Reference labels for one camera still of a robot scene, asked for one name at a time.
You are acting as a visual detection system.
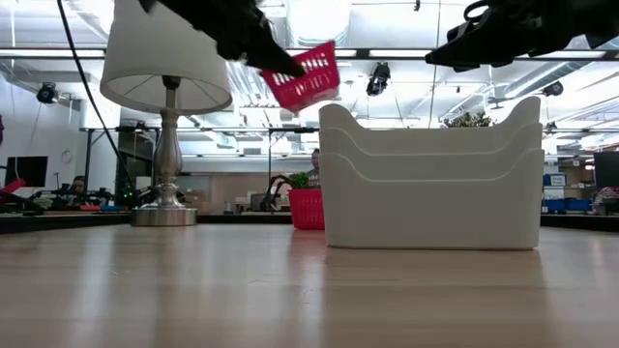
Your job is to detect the green potted plant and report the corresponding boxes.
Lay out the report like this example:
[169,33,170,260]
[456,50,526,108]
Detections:
[442,110,497,130]

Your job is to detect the red slotted plastic basket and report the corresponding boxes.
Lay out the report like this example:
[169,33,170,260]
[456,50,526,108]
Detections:
[288,188,326,231]
[259,40,341,114]

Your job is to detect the black ceiling camera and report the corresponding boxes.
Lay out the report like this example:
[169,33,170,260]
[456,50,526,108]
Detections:
[365,61,392,98]
[36,81,59,105]
[541,80,565,99]

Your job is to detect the red background object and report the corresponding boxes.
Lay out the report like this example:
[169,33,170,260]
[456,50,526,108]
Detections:
[0,177,26,194]

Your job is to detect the small green background plant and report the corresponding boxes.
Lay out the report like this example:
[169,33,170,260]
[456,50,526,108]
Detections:
[288,171,311,191]

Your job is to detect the silver lamp with white shade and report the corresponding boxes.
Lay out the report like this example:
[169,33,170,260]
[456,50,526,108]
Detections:
[99,0,234,228]

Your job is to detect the blue storage bins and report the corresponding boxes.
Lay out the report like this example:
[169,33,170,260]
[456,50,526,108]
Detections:
[541,197,592,215]

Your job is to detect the black computer monitor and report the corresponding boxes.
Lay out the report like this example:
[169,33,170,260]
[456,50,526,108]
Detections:
[593,152,619,189]
[3,155,49,189]

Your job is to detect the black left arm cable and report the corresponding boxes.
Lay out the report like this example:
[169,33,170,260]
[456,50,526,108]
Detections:
[56,0,135,200]

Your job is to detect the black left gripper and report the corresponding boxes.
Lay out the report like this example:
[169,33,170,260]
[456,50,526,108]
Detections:
[138,0,308,79]

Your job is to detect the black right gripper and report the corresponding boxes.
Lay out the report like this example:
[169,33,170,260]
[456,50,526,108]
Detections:
[425,0,589,73]

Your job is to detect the person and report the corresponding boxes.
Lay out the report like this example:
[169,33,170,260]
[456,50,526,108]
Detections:
[70,174,92,195]
[592,186,619,217]
[309,148,322,189]

